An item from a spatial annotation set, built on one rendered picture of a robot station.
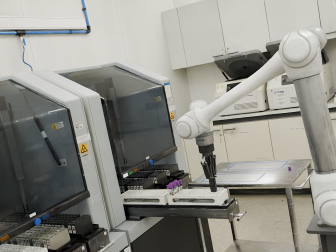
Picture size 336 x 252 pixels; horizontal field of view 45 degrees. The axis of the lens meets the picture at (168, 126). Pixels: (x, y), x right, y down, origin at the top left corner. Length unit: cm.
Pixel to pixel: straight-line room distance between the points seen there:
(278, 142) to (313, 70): 274
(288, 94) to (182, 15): 157
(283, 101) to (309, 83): 260
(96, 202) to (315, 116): 111
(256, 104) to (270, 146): 46
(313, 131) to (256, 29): 298
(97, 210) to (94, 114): 48
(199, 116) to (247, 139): 267
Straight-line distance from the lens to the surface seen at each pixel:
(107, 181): 213
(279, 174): 230
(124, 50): 424
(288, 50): 153
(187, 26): 483
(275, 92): 419
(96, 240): 195
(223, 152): 451
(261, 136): 431
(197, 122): 172
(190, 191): 209
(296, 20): 439
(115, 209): 218
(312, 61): 156
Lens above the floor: 147
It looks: 7 degrees down
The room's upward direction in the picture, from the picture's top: 11 degrees counter-clockwise
